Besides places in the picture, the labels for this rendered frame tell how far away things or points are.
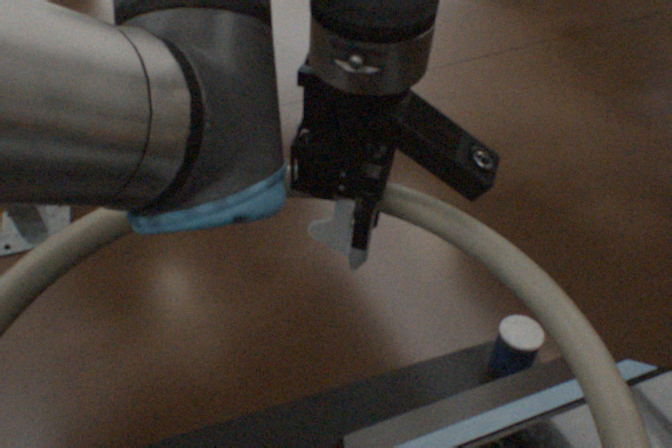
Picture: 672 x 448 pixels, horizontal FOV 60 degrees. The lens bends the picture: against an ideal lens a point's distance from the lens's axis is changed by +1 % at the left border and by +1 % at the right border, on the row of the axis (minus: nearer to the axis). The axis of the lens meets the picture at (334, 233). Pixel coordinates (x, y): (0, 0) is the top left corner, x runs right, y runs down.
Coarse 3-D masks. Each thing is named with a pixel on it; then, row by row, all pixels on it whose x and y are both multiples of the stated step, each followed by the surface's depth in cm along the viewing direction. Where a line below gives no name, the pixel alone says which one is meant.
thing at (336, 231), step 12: (336, 204) 52; (348, 204) 52; (336, 216) 53; (348, 216) 53; (372, 216) 51; (312, 228) 55; (324, 228) 54; (336, 228) 54; (348, 228) 54; (324, 240) 55; (336, 240) 55; (348, 240) 54; (348, 252) 55; (360, 252) 54; (360, 264) 57
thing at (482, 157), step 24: (408, 96) 47; (384, 120) 45; (408, 120) 45; (432, 120) 47; (408, 144) 46; (432, 144) 45; (456, 144) 47; (480, 144) 48; (432, 168) 47; (456, 168) 46; (480, 168) 47; (480, 192) 47
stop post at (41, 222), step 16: (16, 208) 171; (32, 208) 173; (48, 208) 188; (64, 208) 188; (16, 224) 175; (32, 224) 177; (48, 224) 182; (64, 224) 183; (0, 240) 178; (16, 240) 178; (32, 240) 178; (0, 256) 174
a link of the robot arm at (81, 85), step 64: (0, 0) 20; (192, 0) 30; (0, 64) 19; (64, 64) 21; (128, 64) 24; (192, 64) 28; (256, 64) 32; (0, 128) 20; (64, 128) 22; (128, 128) 24; (192, 128) 27; (256, 128) 31; (0, 192) 22; (64, 192) 24; (128, 192) 26; (192, 192) 29; (256, 192) 31
